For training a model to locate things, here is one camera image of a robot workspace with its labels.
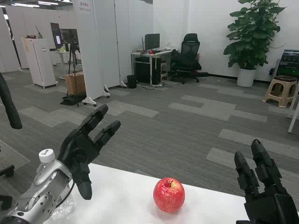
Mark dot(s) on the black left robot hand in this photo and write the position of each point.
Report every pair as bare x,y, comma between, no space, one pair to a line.
77,149

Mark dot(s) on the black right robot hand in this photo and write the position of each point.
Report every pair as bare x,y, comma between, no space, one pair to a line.
268,200

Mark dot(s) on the clear plastic water bottle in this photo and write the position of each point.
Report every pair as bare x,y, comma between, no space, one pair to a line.
46,155

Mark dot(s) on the black bag on floor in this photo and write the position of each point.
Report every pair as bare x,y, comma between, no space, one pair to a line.
70,100

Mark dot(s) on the brown cardboard box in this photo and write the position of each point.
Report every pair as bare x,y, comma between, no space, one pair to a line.
74,84

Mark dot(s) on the black jacket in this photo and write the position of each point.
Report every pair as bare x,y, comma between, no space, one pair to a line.
9,105

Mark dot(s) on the white table leg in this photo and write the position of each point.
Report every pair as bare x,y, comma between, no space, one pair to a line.
292,121

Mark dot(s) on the black trash bin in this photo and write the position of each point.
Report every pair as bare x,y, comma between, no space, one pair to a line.
131,81

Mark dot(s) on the white rolling cabinet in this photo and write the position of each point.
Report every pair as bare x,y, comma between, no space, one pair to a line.
40,63

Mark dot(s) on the white standing desk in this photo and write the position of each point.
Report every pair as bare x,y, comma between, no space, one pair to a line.
61,52

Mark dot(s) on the red apple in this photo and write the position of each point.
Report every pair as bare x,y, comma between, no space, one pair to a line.
169,196

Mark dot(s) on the white power strip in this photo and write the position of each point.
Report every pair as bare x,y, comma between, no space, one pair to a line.
157,85

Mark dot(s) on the white partition panel with sign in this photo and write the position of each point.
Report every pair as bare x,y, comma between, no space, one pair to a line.
93,46

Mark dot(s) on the plain white partition panel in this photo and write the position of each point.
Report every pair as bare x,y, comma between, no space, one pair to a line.
123,46

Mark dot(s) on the black screen on tripod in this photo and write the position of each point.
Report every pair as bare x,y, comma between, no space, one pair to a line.
70,36

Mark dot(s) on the black portrait monitor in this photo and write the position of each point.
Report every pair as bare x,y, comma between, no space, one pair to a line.
55,35

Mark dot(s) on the white office desk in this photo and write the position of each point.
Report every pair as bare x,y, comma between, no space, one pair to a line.
151,54

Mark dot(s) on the beige plastic stool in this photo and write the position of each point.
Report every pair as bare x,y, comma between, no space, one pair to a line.
283,80

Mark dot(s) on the white plant pot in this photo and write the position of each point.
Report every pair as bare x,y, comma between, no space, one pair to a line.
246,78

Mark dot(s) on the black desktop monitor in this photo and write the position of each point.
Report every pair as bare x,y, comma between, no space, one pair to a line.
152,42

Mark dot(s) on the screen with green display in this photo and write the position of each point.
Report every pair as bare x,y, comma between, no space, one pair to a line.
289,63

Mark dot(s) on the black mesh office chair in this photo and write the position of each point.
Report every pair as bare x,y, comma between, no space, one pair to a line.
190,53

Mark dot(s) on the green leafy potted plant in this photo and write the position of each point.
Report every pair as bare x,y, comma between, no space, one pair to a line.
252,35

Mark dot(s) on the black camera tripod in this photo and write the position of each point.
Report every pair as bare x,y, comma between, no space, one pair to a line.
74,60

